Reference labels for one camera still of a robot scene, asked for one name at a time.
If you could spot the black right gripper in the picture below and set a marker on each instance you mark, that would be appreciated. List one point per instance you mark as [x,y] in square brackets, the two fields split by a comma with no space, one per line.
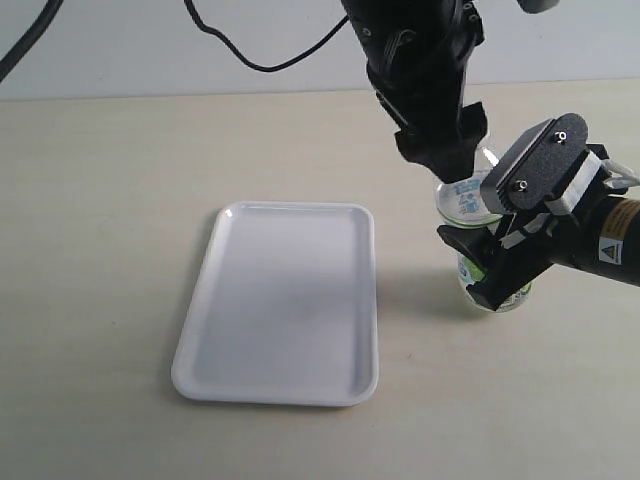
[517,253]

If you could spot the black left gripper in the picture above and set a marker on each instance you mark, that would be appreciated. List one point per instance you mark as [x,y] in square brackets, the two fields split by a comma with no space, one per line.
[417,54]

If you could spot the clear plastic drink bottle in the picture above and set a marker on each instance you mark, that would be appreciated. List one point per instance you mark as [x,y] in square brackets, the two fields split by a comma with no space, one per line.
[460,204]

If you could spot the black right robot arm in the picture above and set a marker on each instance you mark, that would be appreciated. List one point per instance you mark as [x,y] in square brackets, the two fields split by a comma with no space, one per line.
[600,236]

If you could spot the white plastic tray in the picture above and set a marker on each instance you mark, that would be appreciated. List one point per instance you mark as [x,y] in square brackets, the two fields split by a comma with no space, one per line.
[284,308]

